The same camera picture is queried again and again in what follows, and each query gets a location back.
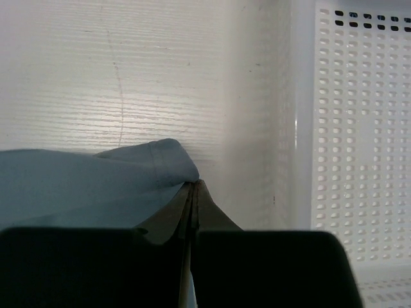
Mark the teal blue t-shirt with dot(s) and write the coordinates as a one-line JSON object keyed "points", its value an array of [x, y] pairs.
{"points": [[68, 219]]}

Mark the white plastic basket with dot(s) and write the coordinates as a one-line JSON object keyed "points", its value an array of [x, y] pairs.
{"points": [[358, 55]]}

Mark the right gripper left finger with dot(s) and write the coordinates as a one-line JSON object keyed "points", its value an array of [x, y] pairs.
{"points": [[164, 244]]}

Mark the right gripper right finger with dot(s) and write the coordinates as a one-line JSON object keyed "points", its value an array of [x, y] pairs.
{"points": [[206, 215]]}

